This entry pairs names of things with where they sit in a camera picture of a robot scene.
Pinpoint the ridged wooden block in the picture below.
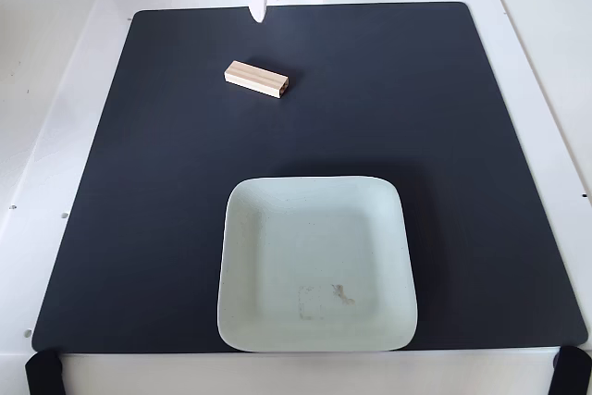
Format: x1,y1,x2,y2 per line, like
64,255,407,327
223,59,291,101

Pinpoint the white square plate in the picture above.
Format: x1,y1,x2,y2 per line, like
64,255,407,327
216,175,420,353

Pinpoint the dark grey rubber mat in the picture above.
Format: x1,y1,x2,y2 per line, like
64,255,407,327
30,1,588,353

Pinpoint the black table clamp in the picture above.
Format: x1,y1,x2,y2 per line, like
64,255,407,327
549,345,592,395
24,350,67,395

